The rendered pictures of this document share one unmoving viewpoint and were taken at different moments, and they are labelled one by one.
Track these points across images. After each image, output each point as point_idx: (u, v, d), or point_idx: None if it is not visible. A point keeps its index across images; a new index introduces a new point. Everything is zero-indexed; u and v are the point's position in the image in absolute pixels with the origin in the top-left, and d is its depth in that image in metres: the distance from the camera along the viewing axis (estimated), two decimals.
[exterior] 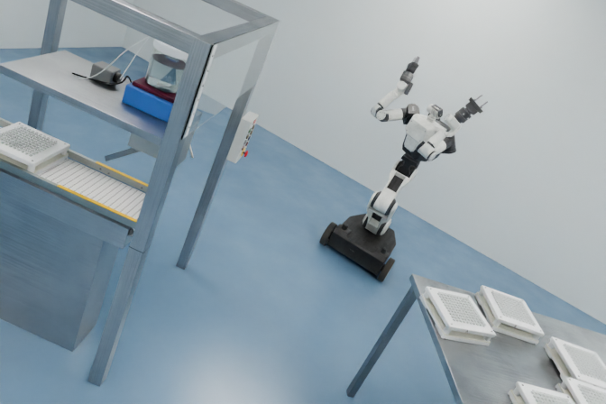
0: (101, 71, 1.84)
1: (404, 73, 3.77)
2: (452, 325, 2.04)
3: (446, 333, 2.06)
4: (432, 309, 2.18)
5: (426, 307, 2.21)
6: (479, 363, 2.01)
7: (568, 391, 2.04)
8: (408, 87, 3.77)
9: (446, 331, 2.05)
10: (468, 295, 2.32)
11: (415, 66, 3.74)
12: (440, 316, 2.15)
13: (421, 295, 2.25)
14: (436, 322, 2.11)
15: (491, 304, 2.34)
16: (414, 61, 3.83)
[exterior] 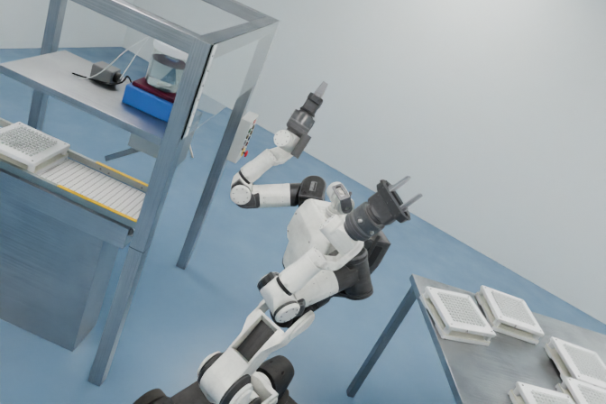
0: (101, 71, 1.84)
1: (293, 114, 1.84)
2: (452, 325, 2.04)
3: (446, 333, 2.06)
4: (432, 309, 2.18)
5: (426, 307, 2.21)
6: (479, 363, 2.01)
7: (568, 391, 2.04)
8: (298, 142, 1.84)
9: (446, 331, 2.05)
10: (468, 295, 2.32)
11: (313, 100, 1.81)
12: (440, 316, 2.15)
13: (421, 295, 2.25)
14: (436, 322, 2.11)
15: (491, 304, 2.34)
16: None
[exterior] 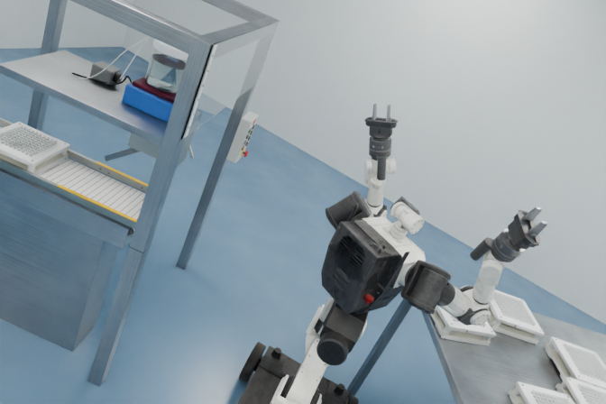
0: (101, 71, 1.84)
1: None
2: (452, 325, 2.04)
3: (446, 333, 2.06)
4: None
5: None
6: (479, 363, 2.01)
7: (568, 391, 2.04)
8: None
9: (446, 331, 2.05)
10: None
11: None
12: (440, 316, 2.15)
13: None
14: (436, 322, 2.11)
15: (491, 304, 2.34)
16: (537, 229, 1.49)
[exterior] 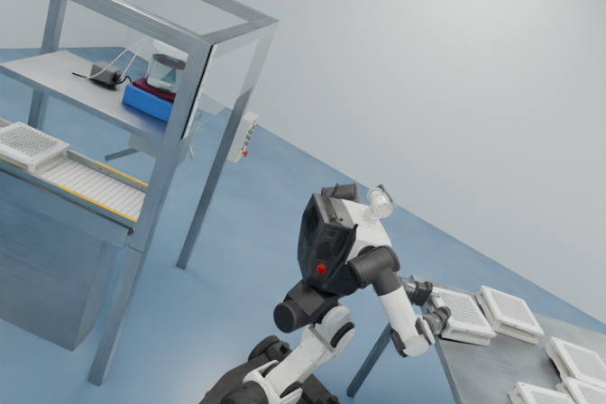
0: (101, 71, 1.84)
1: None
2: (453, 325, 2.04)
3: (446, 332, 2.05)
4: (433, 308, 2.17)
5: (426, 307, 2.20)
6: (479, 363, 2.01)
7: (568, 391, 2.04)
8: None
9: (447, 330, 2.05)
10: (468, 295, 2.32)
11: None
12: None
13: None
14: None
15: (491, 304, 2.34)
16: None
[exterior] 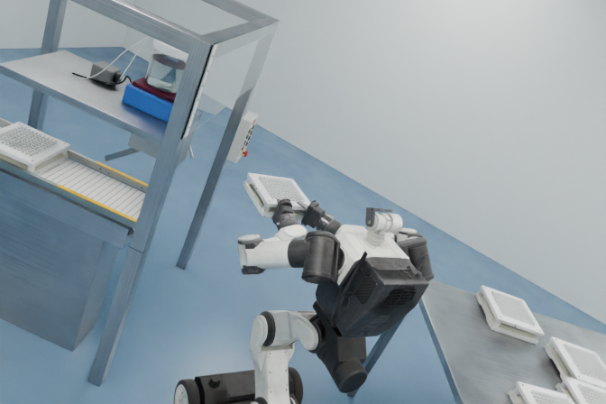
0: (101, 71, 1.84)
1: None
2: None
3: None
4: None
5: None
6: (479, 363, 2.01)
7: (568, 391, 2.04)
8: None
9: None
10: (249, 173, 2.26)
11: (307, 225, 2.20)
12: None
13: (264, 213, 2.11)
14: (297, 215, 2.20)
15: (491, 304, 2.34)
16: (303, 205, 2.18)
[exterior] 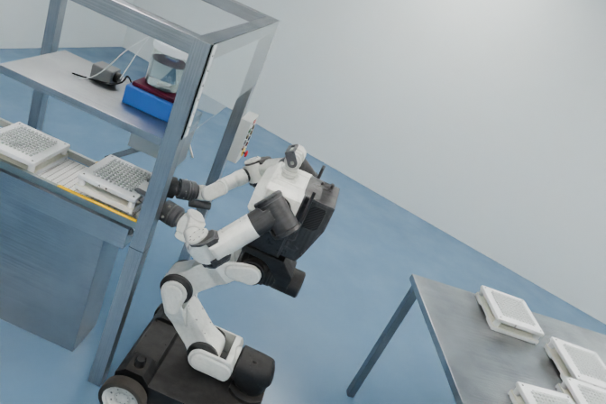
0: (101, 71, 1.84)
1: None
2: None
3: None
4: None
5: (140, 206, 2.01)
6: (479, 363, 2.01)
7: (568, 391, 2.04)
8: None
9: None
10: (80, 174, 1.92)
11: None
12: None
13: (133, 209, 1.95)
14: None
15: (491, 304, 2.34)
16: None
